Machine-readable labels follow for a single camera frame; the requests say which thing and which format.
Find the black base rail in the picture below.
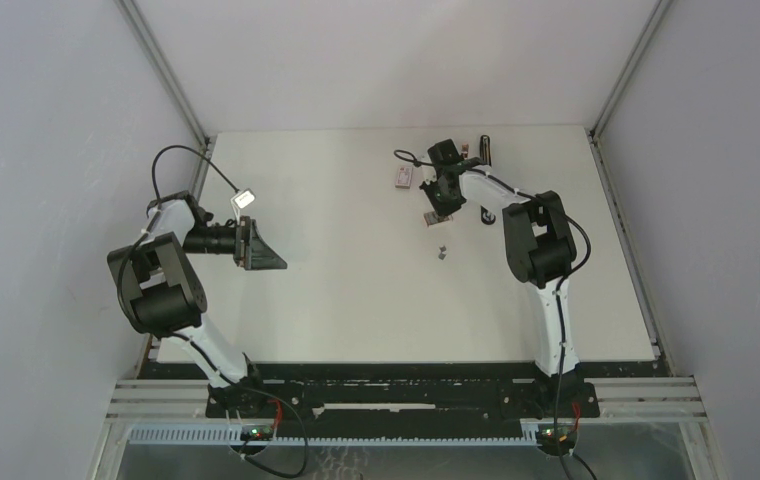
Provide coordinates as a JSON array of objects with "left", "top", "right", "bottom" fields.
[{"left": 205, "top": 362, "right": 601, "bottom": 438}]

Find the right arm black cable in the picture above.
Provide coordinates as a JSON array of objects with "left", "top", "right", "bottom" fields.
[{"left": 393, "top": 148, "right": 593, "bottom": 458}]

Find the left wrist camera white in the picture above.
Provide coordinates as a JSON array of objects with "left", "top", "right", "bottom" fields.
[{"left": 230, "top": 189, "right": 256, "bottom": 223}]

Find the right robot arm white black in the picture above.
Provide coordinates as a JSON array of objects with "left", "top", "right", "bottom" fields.
[{"left": 409, "top": 139, "right": 591, "bottom": 416}]

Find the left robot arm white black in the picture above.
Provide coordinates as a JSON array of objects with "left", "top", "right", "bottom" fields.
[{"left": 107, "top": 191, "right": 288, "bottom": 417}]

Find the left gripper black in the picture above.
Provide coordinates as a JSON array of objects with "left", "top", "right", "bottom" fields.
[{"left": 182, "top": 217, "right": 286, "bottom": 271}]

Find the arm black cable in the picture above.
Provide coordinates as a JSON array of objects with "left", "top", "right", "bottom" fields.
[
  {"left": 393, "top": 148, "right": 593, "bottom": 458},
  {"left": 117, "top": 144, "right": 239, "bottom": 359}
]

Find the white cable duct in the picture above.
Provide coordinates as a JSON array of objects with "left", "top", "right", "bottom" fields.
[{"left": 127, "top": 424, "right": 541, "bottom": 447}]

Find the staple box red white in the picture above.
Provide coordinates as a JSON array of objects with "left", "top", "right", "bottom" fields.
[{"left": 394, "top": 166, "right": 414, "bottom": 189}]

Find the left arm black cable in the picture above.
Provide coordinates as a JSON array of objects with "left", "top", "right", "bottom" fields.
[{"left": 117, "top": 144, "right": 239, "bottom": 359}]

